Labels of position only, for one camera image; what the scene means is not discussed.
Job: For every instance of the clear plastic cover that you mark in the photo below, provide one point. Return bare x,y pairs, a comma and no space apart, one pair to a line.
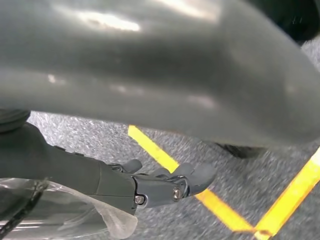
75,215

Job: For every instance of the yellow tape corner outline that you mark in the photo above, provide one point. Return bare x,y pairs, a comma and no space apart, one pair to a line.
225,213

